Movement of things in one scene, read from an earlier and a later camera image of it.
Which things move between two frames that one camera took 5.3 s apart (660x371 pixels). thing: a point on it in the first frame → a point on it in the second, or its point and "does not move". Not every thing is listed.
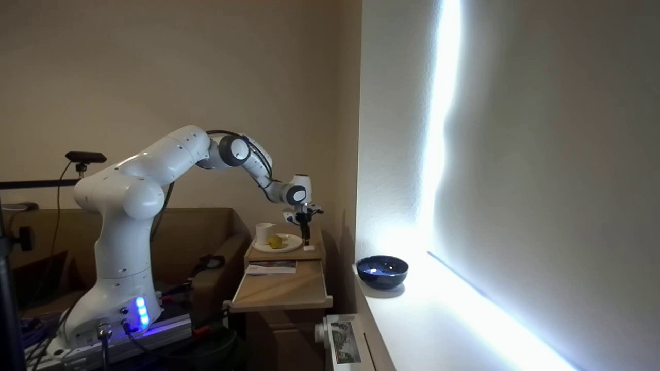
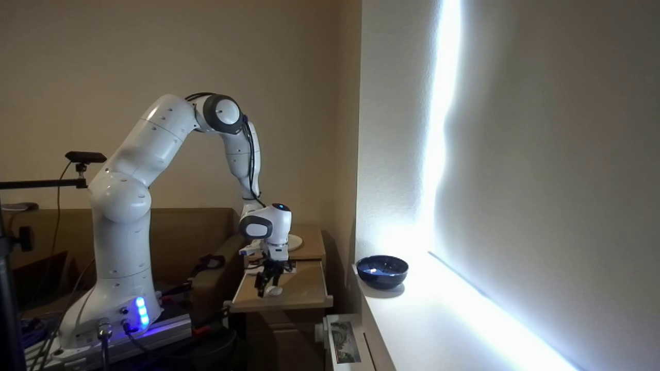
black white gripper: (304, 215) → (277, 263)
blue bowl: (382, 273) does not move
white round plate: (290, 242) does not move
